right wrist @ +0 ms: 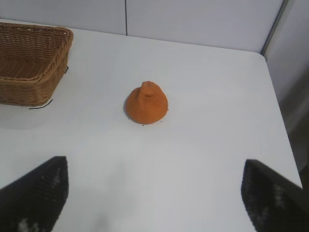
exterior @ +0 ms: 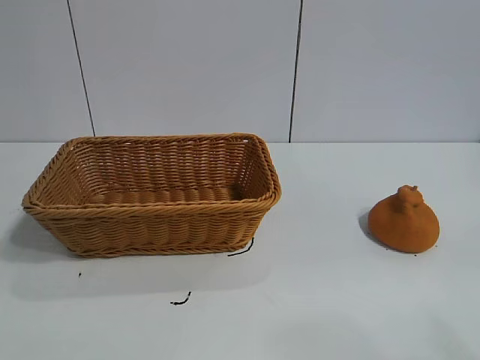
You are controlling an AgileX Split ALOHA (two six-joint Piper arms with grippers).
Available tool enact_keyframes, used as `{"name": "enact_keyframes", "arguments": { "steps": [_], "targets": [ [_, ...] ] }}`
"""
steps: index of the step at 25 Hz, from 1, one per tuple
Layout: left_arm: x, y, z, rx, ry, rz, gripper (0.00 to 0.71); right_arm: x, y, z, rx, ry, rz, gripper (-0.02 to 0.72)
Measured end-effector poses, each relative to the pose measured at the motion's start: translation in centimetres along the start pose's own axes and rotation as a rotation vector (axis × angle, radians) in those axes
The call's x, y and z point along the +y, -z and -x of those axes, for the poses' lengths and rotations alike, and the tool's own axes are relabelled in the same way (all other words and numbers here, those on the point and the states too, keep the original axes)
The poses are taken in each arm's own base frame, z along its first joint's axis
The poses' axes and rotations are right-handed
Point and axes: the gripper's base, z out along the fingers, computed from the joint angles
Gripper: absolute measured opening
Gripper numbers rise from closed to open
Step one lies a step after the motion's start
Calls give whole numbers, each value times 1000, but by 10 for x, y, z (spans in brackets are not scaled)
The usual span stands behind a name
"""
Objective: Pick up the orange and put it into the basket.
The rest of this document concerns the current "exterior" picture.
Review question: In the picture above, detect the woven wicker rectangular basket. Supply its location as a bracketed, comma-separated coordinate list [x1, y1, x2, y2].
[21, 131, 283, 259]

